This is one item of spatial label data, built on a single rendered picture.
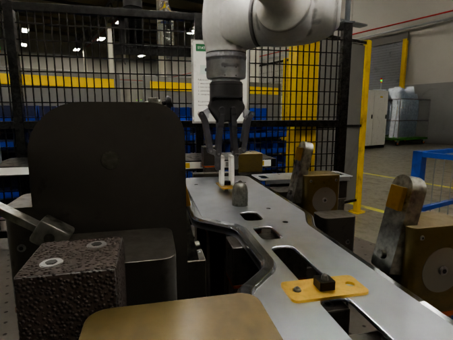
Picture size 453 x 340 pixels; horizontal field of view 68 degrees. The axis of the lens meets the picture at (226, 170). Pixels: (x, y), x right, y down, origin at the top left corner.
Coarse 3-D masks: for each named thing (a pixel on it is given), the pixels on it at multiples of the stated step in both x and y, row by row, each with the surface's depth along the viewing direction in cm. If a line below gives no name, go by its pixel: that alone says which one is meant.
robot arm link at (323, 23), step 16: (256, 0) 66; (272, 0) 55; (288, 0) 57; (304, 0) 59; (320, 0) 60; (336, 0) 60; (256, 16) 65; (272, 16) 60; (288, 16) 59; (304, 16) 60; (320, 16) 61; (336, 16) 61; (256, 32) 67; (272, 32) 63; (288, 32) 62; (304, 32) 63; (320, 32) 63
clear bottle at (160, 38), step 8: (160, 0) 129; (168, 0) 129; (160, 8) 128; (168, 8) 128; (160, 24) 128; (168, 24) 128; (160, 32) 129; (168, 32) 129; (160, 40) 129; (168, 40) 129
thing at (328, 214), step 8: (320, 216) 63; (328, 216) 63; (336, 216) 63; (344, 216) 63; (352, 216) 63; (320, 224) 63; (328, 224) 62; (336, 224) 62; (344, 224) 63; (352, 224) 63; (328, 232) 62; (336, 232) 63; (344, 232) 63; (352, 232) 63; (336, 240) 63; (344, 240) 63; (352, 240) 64; (352, 248) 64
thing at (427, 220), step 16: (432, 224) 42; (448, 224) 42; (416, 240) 40; (432, 240) 41; (448, 240) 41; (416, 256) 41; (432, 256) 41; (448, 256) 42; (384, 272) 45; (416, 272) 41; (432, 272) 42; (448, 272) 42; (416, 288) 42; (432, 288) 42; (448, 288) 43; (432, 304) 42; (448, 304) 43
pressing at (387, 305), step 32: (192, 192) 78; (224, 192) 78; (256, 192) 78; (192, 224) 59; (224, 224) 55; (256, 224) 56; (288, 224) 56; (256, 256) 43; (320, 256) 43; (352, 256) 43; (256, 288) 35; (384, 288) 35; (288, 320) 30; (320, 320) 30; (384, 320) 30; (416, 320) 30; (448, 320) 30
